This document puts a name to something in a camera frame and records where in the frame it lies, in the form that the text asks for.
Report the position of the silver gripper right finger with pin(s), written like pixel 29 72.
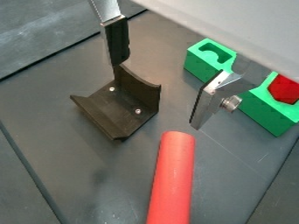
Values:
pixel 219 93

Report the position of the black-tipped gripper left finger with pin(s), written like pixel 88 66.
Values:
pixel 113 28

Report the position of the red oval cylinder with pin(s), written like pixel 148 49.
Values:
pixel 171 195

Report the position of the black curved cradle fixture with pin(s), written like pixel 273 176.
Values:
pixel 122 105

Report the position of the green shape sorter block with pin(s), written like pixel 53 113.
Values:
pixel 207 57

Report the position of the red hexagonal peg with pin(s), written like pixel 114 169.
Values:
pixel 284 90

